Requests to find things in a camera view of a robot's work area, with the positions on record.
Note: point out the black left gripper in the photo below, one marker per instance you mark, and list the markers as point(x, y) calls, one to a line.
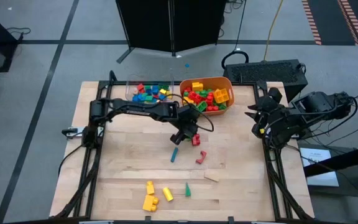
point(188, 119)

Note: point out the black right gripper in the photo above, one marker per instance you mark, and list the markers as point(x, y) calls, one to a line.
point(269, 115)

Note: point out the thin blue bar block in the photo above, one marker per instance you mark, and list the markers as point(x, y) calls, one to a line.
point(174, 154)

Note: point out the red stud block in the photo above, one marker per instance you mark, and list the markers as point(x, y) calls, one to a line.
point(212, 108)
point(196, 140)
point(210, 99)

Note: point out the yellow hollow block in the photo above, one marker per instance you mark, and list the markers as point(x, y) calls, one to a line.
point(222, 95)

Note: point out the small yellow block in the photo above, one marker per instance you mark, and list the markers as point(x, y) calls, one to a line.
point(169, 94)
point(163, 91)

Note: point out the large red block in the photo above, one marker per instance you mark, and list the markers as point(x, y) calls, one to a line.
point(194, 96)

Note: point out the small green block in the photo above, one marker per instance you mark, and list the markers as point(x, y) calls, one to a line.
point(148, 98)
point(148, 88)

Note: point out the wooden plank block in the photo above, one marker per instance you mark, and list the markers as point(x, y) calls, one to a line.
point(211, 175)

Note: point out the green wedge block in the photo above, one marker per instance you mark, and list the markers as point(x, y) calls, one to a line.
point(187, 189)

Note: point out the small green brick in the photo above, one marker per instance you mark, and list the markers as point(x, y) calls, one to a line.
point(165, 87)

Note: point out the long green stud block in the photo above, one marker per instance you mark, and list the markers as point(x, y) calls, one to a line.
point(204, 92)

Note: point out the yellow cylinder block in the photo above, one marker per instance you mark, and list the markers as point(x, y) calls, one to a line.
point(167, 193)

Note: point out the small wooden cube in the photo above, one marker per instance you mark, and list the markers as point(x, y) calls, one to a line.
point(135, 92)

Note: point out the large yellow stud block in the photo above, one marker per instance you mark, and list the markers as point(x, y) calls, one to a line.
point(150, 203)

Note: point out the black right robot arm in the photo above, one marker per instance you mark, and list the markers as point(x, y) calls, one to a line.
point(315, 109)

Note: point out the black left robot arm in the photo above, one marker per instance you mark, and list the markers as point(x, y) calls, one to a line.
point(129, 109)

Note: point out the orange plastic bin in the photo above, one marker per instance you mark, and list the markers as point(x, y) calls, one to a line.
point(230, 93)

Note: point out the red arch block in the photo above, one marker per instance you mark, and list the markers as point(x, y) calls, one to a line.
point(201, 157)

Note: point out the black computer case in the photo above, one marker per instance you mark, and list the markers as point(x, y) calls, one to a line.
point(266, 73)

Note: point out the clear plastic bin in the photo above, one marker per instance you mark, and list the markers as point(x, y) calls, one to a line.
point(129, 85)

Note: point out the white paper sheet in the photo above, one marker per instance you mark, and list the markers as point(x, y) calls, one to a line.
point(319, 169)

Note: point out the black side desk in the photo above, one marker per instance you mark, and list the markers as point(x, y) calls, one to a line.
point(340, 161)

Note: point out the black partition screen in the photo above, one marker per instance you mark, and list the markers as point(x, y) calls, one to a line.
point(172, 21)

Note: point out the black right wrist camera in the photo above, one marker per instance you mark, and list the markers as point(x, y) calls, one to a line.
point(275, 93)

